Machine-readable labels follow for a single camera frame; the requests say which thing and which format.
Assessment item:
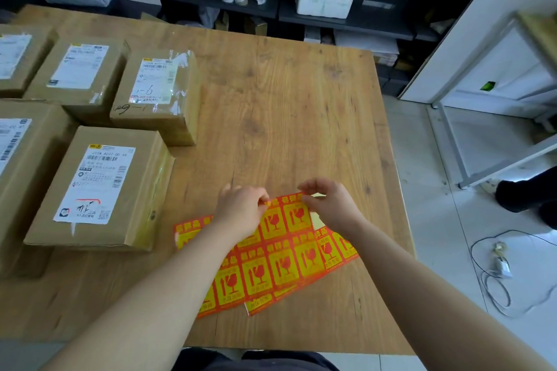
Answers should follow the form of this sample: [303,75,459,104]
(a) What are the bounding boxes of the person's left hand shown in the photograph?
[213,184,271,242]

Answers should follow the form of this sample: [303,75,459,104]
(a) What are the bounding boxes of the person's right hand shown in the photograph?
[297,178,366,238]

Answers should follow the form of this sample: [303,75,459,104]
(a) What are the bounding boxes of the red yellow sticker sheet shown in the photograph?
[174,192,326,319]
[244,226,360,317]

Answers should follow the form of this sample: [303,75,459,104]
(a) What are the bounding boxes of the person's right forearm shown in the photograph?
[333,219,555,371]

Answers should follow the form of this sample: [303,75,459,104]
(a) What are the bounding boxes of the person's left forearm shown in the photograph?
[41,223,244,371]

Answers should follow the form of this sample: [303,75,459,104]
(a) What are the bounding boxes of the cardboard box with handwriting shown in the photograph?
[110,48,203,148]

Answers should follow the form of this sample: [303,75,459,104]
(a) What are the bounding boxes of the cardboard box with red-marked label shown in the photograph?
[23,125,176,252]

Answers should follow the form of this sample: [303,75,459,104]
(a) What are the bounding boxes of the person's dark trousers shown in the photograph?
[171,346,340,371]

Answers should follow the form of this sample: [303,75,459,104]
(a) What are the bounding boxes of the stack of white sheets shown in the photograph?
[334,30,400,66]

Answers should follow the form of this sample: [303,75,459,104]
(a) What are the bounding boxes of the white charger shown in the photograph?
[491,242,514,278]

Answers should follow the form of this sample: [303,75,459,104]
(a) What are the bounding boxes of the cardboard box with white label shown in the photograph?
[0,23,58,98]
[23,37,131,126]

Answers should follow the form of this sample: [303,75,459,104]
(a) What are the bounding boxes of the large cardboard box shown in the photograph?
[0,99,80,278]

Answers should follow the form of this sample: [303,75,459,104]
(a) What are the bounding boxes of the white metal table frame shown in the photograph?
[430,11,557,189]

